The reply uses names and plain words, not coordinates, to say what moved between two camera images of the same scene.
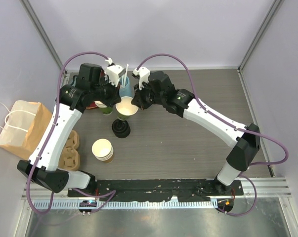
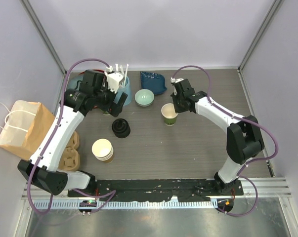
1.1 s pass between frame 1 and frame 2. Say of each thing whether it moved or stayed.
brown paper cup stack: stayed
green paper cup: moved
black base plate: stayed
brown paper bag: stayed
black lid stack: stayed
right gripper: moved
